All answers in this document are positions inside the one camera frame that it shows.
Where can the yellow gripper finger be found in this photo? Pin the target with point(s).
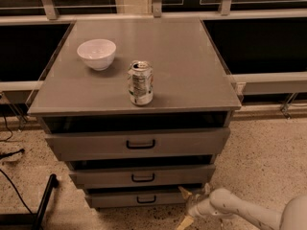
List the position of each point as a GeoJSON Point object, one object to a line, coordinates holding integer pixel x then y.
{"type": "Point", "coordinates": [185, 222]}
{"type": "Point", "coordinates": [185, 193]}

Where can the black metal stand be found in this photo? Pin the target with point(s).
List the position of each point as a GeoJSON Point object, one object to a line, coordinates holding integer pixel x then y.
{"type": "Point", "coordinates": [32, 221]}

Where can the grey drawer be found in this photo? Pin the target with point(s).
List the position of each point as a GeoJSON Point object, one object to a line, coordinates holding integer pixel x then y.
{"type": "Point", "coordinates": [142, 176]}
{"type": "Point", "coordinates": [133, 196]}
{"type": "Point", "coordinates": [137, 144]}

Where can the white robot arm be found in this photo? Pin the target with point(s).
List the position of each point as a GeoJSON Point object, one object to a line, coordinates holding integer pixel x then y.
{"type": "Point", "coordinates": [222, 204]}

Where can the grey top drawer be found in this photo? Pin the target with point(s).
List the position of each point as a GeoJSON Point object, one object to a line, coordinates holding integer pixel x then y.
{"type": "Point", "coordinates": [137, 144]}

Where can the grey bottom drawer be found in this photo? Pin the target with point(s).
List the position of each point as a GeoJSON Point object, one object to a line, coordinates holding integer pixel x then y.
{"type": "Point", "coordinates": [133, 196]}

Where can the metal window railing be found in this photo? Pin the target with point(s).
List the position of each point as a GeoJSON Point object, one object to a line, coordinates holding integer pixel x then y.
{"type": "Point", "coordinates": [49, 12]}

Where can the white ceramic bowl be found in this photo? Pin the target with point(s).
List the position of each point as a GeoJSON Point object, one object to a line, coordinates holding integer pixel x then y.
{"type": "Point", "coordinates": [98, 54]}

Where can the grey middle drawer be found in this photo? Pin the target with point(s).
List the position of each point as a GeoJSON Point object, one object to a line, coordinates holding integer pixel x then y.
{"type": "Point", "coordinates": [142, 176]}

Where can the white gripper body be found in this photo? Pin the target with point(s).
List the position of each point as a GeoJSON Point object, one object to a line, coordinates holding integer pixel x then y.
{"type": "Point", "coordinates": [193, 203]}

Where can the silver soda can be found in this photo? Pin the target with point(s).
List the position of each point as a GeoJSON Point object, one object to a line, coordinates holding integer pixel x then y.
{"type": "Point", "coordinates": [140, 82]}

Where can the grey drawer cabinet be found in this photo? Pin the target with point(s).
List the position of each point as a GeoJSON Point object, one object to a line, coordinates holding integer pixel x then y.
{"type": "Point", "coordinates": [190, 88]}

